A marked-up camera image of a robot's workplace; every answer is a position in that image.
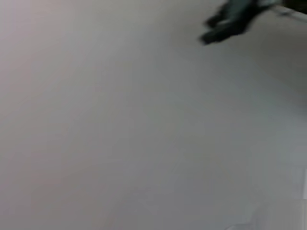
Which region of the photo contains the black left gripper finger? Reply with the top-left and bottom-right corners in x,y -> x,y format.
198,0 -> 286,46

